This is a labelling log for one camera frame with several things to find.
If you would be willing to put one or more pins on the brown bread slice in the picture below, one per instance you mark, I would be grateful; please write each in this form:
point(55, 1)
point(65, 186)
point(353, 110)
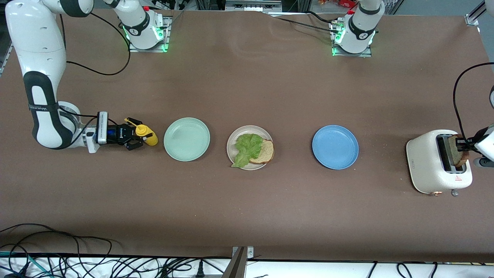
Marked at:
point(266, 151)
point(453, 154)

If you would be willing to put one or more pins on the metal table bracket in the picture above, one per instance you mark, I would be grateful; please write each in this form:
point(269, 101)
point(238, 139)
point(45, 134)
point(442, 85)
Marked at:
point(237, 266)

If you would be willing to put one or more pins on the white toaster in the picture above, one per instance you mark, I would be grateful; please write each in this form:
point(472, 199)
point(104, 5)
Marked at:
point(424, 166)

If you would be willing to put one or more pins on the black power plug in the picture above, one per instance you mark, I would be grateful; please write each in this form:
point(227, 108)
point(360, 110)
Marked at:
point(200, 270)

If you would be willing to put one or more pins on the mint green plate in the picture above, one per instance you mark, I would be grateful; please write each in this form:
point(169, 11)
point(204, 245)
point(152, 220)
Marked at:
point(186, 139)

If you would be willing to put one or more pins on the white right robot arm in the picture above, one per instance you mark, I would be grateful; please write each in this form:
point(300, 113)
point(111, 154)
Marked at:
point(38, 46)

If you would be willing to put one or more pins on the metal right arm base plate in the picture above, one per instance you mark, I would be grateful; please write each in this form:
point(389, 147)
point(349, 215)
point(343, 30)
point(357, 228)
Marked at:
point(168, 34)

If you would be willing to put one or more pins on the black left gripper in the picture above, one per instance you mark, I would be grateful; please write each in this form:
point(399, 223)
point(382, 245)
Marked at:
point(465, 144)

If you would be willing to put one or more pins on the yellow mustard squeeze bottle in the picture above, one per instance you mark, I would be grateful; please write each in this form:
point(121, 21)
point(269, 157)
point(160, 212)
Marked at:
point(150, 138)

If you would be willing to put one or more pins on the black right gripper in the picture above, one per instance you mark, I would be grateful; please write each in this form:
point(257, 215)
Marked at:
point(120, 134)

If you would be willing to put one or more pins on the red packet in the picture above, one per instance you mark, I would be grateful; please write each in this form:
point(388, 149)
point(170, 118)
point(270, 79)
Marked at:
point(345, 3)

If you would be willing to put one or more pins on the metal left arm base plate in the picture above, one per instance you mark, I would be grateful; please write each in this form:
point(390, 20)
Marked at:
point(351, 55)

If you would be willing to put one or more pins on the beige plate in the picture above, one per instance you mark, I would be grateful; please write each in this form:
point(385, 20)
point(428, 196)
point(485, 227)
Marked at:
point(251, 129)

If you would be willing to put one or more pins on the aluminium frame profile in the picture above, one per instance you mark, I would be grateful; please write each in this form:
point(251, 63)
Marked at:
point(472, 18)
point(4, 61)

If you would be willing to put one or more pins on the grey metal device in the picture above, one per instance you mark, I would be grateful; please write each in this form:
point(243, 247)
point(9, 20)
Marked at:
point(252, 5)

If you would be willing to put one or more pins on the blue plate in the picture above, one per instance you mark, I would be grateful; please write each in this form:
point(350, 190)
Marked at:
point(335, 147)

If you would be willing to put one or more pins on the green lettuce leaf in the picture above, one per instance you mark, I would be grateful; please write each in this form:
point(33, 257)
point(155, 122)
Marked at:
point(247, 148)

